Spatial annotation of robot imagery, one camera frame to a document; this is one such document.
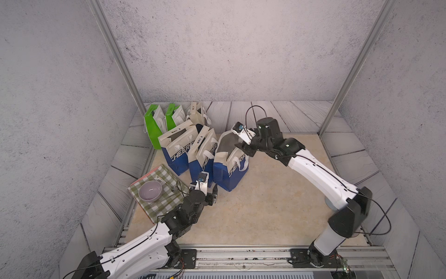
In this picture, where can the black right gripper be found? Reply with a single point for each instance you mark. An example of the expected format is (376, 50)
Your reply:
(245, 148)

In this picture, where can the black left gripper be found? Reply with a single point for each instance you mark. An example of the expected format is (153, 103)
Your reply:
(212, 197)

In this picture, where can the blue white takeout bag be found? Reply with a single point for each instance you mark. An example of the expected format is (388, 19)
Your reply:
(175, 145)

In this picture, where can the dark navy takeaway bag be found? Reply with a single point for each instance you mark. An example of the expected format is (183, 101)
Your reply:
(197, 114)

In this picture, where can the green white takeout bag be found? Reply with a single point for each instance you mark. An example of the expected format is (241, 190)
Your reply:
(174, 116)
(155, 125)

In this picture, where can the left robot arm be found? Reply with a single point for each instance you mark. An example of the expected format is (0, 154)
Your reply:
(154, 249)

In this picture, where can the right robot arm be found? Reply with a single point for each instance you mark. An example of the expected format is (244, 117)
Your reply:
(351, 204)

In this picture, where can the green checkered cloth mat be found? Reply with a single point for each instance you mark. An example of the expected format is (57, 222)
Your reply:
(168, 200)

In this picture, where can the lilac ceramic bowl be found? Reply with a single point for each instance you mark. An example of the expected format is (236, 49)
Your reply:
(150, 191)

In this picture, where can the light blue mug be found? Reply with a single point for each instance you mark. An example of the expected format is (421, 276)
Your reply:
(330, 204)

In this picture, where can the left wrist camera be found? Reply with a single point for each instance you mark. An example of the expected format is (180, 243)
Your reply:
(203, 177)

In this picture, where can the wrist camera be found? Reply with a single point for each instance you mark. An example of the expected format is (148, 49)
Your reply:
(203, 177)
(238, 128)

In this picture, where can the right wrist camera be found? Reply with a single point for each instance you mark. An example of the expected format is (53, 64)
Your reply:
(238, 128)

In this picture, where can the metal spoon patterned handle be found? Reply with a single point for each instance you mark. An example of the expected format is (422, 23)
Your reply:
(167, 184)

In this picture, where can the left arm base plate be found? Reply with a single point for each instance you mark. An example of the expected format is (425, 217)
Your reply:
(186, 259)

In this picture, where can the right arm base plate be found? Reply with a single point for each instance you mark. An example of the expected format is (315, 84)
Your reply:
(303, 257)

